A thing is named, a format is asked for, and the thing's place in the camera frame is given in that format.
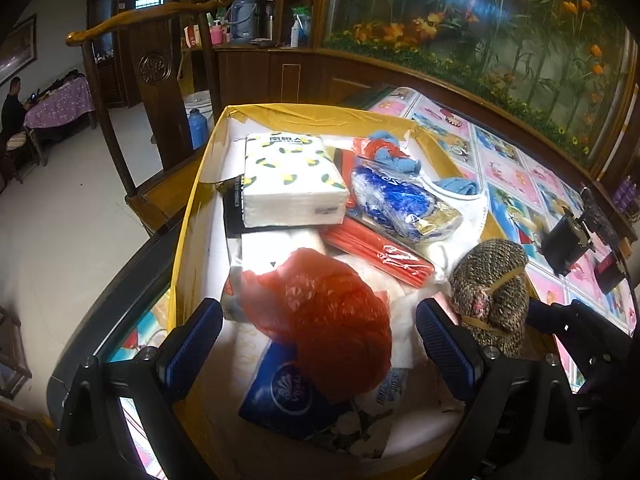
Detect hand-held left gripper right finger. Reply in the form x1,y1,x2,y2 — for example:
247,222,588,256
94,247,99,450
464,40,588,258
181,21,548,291
415,297,586,480

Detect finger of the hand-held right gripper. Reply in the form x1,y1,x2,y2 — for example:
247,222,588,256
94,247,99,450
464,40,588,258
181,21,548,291
526,299,568,341
562,299,640,356

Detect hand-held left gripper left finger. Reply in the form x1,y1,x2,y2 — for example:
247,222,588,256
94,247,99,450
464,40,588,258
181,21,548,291
56,297,224,480

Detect brown knitted cloth roll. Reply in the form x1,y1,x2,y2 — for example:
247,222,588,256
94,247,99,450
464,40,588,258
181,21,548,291
449,239,531,358

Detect orange plastic bag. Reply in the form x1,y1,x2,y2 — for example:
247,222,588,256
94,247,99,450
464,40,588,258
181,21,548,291
225,247,393,403

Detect black foil packet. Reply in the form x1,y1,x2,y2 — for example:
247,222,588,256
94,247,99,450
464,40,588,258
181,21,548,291
222,175,248,238

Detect yellow cardboard box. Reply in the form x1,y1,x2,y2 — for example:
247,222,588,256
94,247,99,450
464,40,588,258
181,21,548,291
167,104,561,480

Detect dark motor with cork cap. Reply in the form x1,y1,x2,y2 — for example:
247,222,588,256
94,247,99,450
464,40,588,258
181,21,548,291
594,247,628,296

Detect black motor with shaft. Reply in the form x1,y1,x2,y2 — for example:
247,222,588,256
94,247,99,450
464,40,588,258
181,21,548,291
542,208,595,277

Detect blue tissue pack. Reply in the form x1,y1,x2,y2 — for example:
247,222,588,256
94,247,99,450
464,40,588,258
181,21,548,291
237,342,361,443

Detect black textured case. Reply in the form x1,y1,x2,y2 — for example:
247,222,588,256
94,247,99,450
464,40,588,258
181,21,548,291
580,187,621,256

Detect dark floral tissue pack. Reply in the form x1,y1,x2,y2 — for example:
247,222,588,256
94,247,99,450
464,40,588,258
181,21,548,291
300,367,416,461

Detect white face mask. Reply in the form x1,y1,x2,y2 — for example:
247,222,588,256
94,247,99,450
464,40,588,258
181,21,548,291
420,175,488,261

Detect red strip packet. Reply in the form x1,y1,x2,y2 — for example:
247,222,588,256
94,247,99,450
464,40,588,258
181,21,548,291
320,222,436,291

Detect purple bottles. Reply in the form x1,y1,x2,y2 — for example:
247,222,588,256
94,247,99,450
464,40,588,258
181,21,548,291
612,175,638,211

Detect printed tablecloth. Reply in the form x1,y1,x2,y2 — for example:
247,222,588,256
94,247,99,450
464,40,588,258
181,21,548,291
107,86,640,480

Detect blue knitted cloth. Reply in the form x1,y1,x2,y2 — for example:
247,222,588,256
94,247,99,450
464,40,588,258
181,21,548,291
432,175,483,197

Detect blue white plastic packet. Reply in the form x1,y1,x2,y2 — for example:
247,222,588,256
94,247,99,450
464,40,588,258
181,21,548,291
350,165,463,245

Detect lemon print tissue pack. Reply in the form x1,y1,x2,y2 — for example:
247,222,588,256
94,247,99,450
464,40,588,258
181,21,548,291
241,131,351,228

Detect red blue crochet toy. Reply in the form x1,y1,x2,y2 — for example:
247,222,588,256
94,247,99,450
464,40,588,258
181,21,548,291
357,130,423,176

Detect blue bottle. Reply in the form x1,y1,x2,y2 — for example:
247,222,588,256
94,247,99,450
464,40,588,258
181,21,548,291
187,107,207,151

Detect white bucket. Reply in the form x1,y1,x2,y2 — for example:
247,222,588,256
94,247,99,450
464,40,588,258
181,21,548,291
184,90,217,131

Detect wooden chair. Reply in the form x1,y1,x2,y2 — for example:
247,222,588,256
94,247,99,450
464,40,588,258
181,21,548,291
66,0,223,236

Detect purple cloth covered table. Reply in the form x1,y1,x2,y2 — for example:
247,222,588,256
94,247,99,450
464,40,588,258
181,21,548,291
22,77,96,143

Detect wooden cabinet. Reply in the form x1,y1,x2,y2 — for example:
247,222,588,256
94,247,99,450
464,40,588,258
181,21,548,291
182,42,601,176

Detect glass display with artificial flowers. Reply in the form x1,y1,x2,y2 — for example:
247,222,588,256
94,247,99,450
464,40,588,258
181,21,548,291
320,0,631,166

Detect blue thermos jug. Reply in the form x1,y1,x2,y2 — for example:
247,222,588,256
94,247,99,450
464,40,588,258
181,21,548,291
229,0,268,43

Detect framed wall picture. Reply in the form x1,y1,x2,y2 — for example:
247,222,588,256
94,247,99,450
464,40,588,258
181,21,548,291
0,14,38,83

